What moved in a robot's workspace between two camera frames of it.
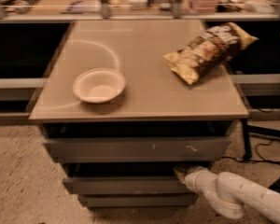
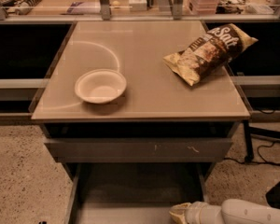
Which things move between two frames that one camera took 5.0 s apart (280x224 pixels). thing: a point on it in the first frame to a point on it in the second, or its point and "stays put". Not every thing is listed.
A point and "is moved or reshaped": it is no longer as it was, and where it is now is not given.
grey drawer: (126, 185) is moved or reshaped
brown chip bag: (209, 51) stays put
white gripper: (193, 178) to (197, 214)
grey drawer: (138, 149) stays put
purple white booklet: (85, 7) stays put
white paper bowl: (98, 85) stays put
